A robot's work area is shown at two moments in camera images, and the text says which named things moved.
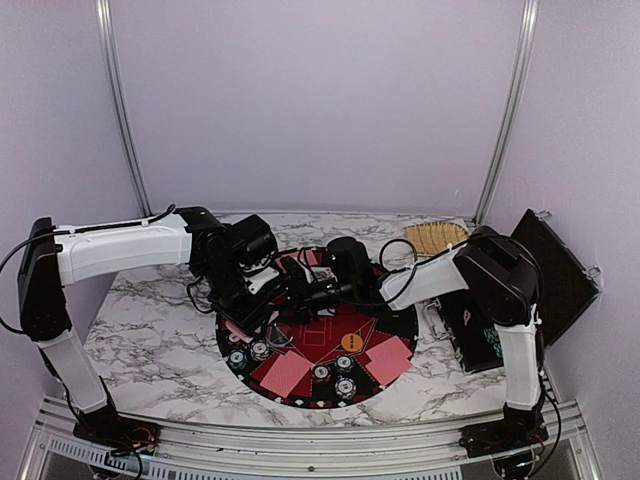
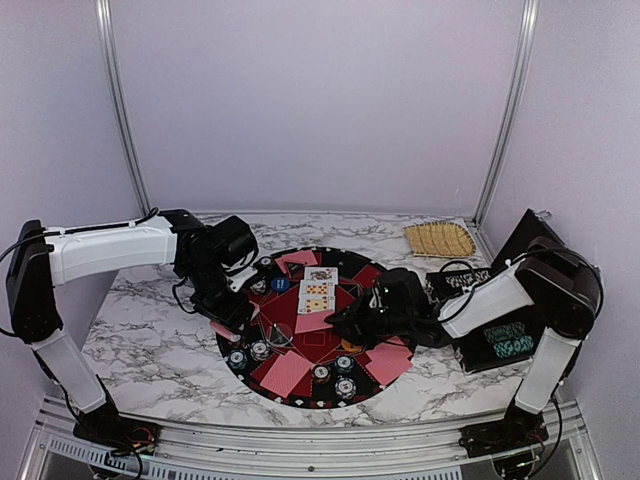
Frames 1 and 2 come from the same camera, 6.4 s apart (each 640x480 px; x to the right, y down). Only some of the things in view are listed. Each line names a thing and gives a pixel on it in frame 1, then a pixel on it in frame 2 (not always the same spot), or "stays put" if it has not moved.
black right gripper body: (313, 300) → (368, 326)
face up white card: (323, 273) stays put
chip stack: (321, 374) stays put
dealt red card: (286, 372) stays put
